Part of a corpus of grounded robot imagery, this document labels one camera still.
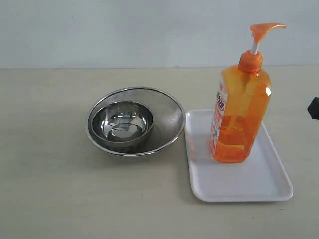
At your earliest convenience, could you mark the orange soap pump bottle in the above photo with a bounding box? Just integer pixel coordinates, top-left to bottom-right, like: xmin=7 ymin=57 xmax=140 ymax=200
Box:
xmin=209 ymin=23 xmax=286 ymax=163

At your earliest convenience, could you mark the steel mesh strainer basket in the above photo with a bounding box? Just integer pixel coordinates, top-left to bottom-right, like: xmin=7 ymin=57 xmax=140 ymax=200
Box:
xmin=85 ymin=87 xmax=186 ymax=157

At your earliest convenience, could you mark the small stainless steel bowl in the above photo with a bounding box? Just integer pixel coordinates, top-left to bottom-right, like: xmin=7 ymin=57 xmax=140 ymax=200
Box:
xmin=89 ymin=101 xmax=155 ymax=150

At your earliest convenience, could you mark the white rectangular plastic tray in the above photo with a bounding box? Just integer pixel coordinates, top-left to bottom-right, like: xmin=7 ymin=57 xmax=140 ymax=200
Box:
xmin=184 ymin=110 xmax=294 ymax=203

